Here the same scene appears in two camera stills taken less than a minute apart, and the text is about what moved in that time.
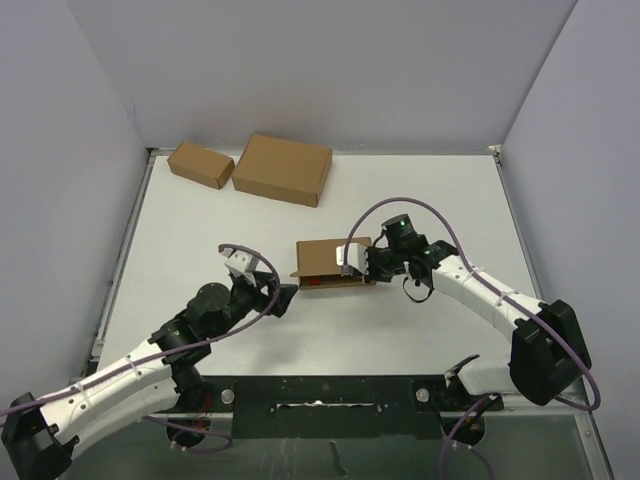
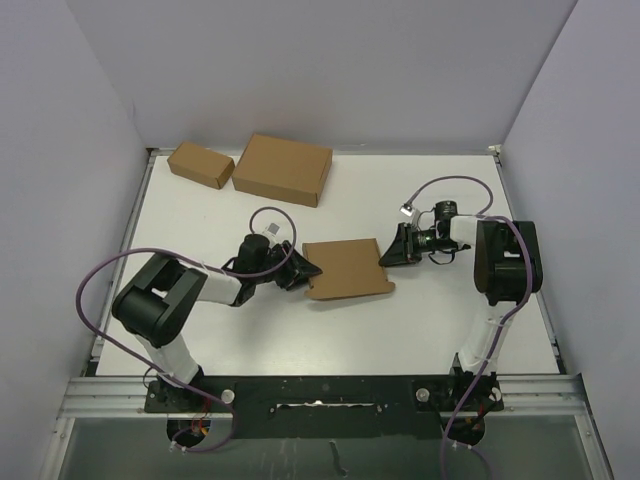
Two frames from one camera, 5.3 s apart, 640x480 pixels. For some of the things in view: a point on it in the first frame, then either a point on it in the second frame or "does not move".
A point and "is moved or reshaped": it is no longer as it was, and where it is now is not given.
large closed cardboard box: [283, 169] does not move
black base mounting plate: [333, 406] does not move
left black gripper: [263, 279] → [294, 265]
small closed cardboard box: [201, 165] does not move
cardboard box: [317, 264] is moved or reshaped
